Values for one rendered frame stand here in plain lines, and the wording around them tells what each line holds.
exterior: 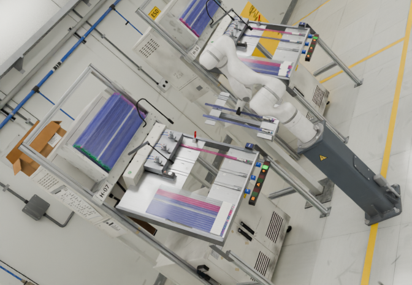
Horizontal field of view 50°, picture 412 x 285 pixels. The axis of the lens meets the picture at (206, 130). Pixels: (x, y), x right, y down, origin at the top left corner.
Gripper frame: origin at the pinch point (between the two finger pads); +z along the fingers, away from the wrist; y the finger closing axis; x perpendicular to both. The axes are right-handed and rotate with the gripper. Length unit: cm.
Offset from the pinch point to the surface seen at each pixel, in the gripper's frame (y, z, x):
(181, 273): 91, 81, 2
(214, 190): 61, 10, 6
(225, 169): 43.7, 9.5, 6.6
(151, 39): -55, 13, -92
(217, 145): 25.2, 12.3, -4.8
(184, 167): 50, 16, -19
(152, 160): 55, 14, -40
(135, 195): 79, 21, -40
